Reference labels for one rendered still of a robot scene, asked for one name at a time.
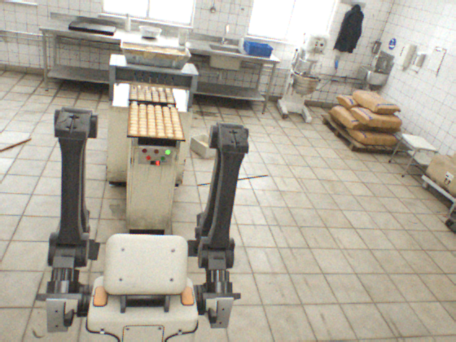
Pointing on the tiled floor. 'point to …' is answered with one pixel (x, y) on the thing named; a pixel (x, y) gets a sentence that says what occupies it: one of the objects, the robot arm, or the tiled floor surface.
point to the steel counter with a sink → (227, 59)
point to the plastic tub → (199, 143)
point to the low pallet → (356, 140)
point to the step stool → (416, 151)
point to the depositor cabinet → (116, 173)
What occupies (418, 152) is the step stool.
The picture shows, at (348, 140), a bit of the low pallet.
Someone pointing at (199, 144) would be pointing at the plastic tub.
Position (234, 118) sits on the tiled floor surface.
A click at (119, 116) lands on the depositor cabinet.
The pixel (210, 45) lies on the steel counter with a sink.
